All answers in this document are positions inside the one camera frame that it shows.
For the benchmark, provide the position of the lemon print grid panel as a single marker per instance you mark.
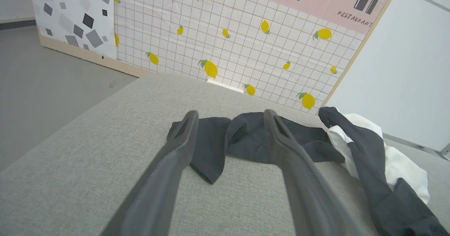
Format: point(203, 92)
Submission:
point(246, 46)

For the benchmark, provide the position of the black and white garment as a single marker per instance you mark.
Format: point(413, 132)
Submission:
point(246, 137)

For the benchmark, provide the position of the white panel with grey squares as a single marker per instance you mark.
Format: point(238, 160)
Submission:
point(70, 4)

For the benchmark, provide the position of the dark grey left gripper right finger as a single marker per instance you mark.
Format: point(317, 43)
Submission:
point(302, 179)

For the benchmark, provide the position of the plain white partition board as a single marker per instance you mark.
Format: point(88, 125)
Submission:
point(404, 71)

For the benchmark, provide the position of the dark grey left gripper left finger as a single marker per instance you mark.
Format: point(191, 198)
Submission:
point(175, 151)

